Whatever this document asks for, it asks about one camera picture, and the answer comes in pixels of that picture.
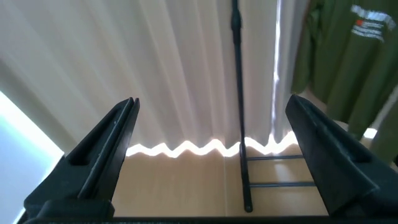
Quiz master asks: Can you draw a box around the green long-sleeved shirt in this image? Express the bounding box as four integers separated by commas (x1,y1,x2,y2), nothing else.
290,0,398,166

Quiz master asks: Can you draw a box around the black clothes rack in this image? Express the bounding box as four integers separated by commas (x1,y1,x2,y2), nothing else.
230,0,317,213

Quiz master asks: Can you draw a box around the window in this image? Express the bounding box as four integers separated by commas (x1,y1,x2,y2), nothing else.
0,90,65,224

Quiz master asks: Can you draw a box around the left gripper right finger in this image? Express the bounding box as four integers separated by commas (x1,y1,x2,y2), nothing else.
285,95,398,218

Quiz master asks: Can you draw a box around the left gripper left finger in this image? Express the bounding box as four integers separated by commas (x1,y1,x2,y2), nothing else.
24,97,141,219

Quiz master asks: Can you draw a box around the beige curtain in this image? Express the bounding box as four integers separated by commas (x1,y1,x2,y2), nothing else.
0,0,313,158

